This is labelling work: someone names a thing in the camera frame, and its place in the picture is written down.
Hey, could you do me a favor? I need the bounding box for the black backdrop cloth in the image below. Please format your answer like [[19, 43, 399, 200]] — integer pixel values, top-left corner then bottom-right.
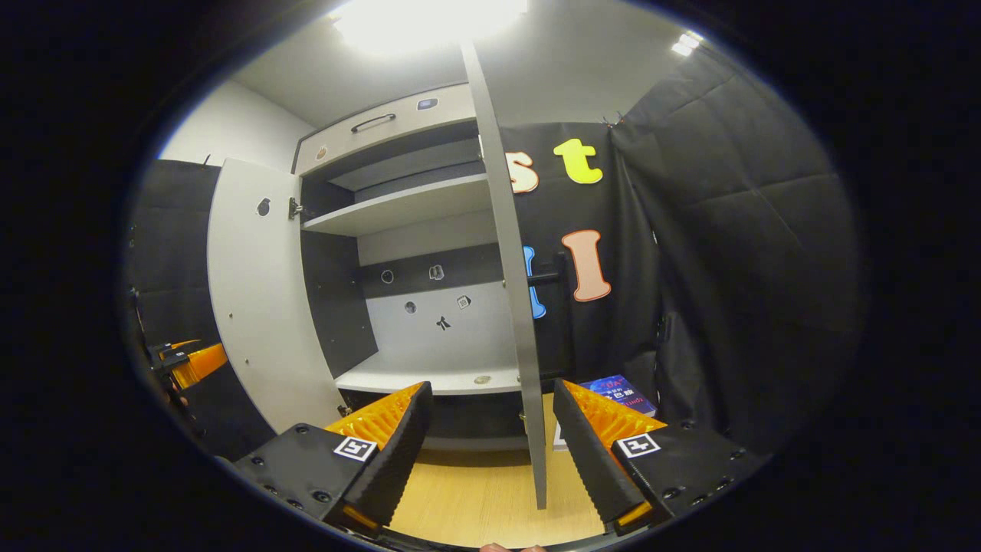
[[498, 46, 871, 453], [126, 157, 277, 461]]

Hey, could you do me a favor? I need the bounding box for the large ceiling light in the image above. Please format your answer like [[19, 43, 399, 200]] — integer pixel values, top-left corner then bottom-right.
[[330, 0, 530, 54]]

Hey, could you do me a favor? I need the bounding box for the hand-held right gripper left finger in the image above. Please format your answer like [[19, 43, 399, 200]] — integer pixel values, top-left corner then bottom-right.
[[230, 379, 436, 539]]

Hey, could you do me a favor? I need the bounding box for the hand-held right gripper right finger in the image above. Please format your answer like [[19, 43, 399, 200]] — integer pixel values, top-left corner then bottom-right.
[[552, 377, 771, 537]]

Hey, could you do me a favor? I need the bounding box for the grey double-door shoe cabinet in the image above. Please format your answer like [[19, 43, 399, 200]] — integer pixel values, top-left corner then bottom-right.
[[291, 83, 537, 453]]

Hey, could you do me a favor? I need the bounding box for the grey cabinet door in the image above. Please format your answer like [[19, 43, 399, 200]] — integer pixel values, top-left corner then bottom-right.
[[207, 157, 346, 434], [458, 40, 574, 511]]

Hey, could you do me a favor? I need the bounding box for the blue book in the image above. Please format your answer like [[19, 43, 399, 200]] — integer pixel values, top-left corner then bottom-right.
[[579, 373, 658, 419]]

